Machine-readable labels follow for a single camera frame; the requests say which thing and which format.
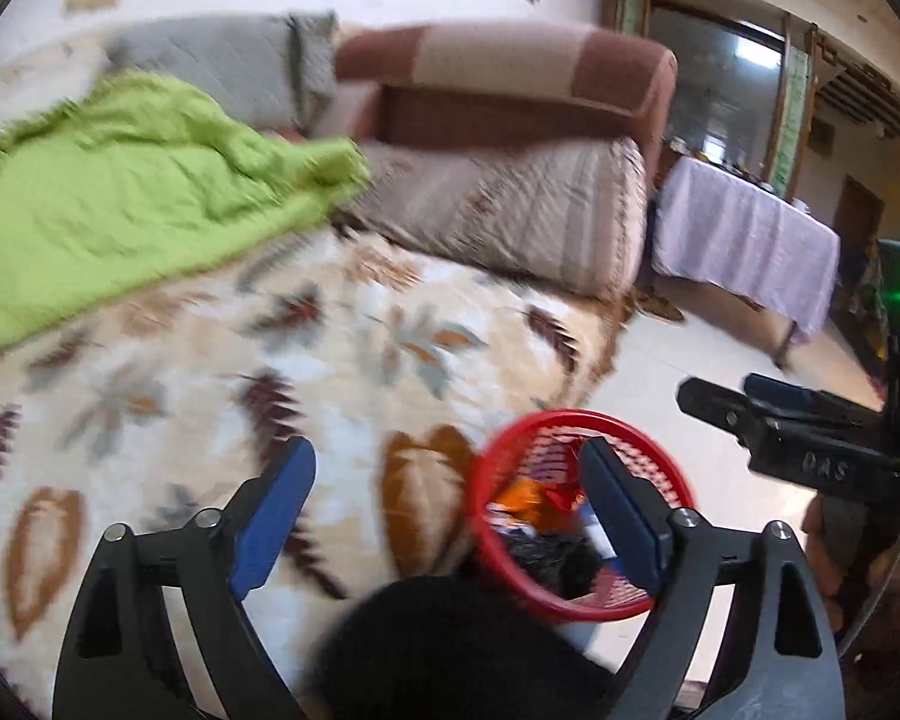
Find orange snack wrapper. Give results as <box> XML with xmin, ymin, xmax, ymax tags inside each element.
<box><xmin>487</xmin><ymin>476</ymin><xmax>546</xmax><ymax>528</ymax></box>

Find black bag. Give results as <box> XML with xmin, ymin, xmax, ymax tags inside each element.
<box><xmin>502</xmin><ymin>532</ymin><xmax>603</xmax><ymax>600</ymax></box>

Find right hand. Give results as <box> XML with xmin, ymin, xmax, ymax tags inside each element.
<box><xmin>800</xmin><ymin>497</ymin><xmax>900</xmax><ymax>691</ymax></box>

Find purple cloth table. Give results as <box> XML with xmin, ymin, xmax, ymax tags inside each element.
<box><xmin>652</xmin><ymin>156</ymin><xmax>841</xmax><ymax>351</ymax></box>

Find red plastic basket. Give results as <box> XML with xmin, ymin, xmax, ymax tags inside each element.
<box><xmin>464</xmin><ymin>410</ymin><xmax>696</xmax><ymax>624</ymax></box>

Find striped brown pillow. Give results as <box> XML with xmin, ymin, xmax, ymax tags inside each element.
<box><xmin>344</xmin><ymin>137</ymin><xmax>647</xmax><ymax>301</ymax></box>

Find leaf pattern blanket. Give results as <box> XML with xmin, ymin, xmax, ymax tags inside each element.
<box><xmin>0</xmin><ymin>229</ymin><xmax>622</xmax><ymax>718</ymax></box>

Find brown padded headboard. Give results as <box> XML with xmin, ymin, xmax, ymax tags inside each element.
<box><xmin>310</xmin><ymin>20</ymin><xmax>678</xmax><ymax>181</ymax></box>

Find green quilt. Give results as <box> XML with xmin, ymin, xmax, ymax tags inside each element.
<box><xmin>0</xmin><ymin>71</ymin><xmax>370</xmax><ymax>351</ymax></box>

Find grey pillow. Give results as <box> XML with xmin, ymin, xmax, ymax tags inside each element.
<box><xmin>105</xmin><ymin>11</ymin><xmax>338</xmax><ymax>135</ymax></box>

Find wooden window frame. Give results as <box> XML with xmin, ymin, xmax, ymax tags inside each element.
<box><xmin>598</xmin><ymin>0</ymin><xmax>900</xmax><ymax>205</ymax></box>

